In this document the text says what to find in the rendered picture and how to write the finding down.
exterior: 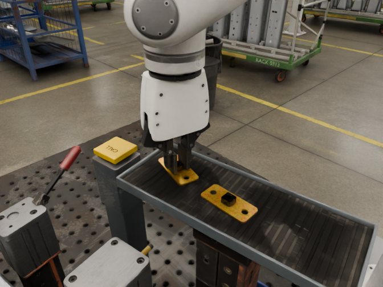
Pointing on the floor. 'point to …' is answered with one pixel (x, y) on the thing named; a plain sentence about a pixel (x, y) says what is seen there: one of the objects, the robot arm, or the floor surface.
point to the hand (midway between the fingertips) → (177, 158)
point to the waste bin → (212, 65)
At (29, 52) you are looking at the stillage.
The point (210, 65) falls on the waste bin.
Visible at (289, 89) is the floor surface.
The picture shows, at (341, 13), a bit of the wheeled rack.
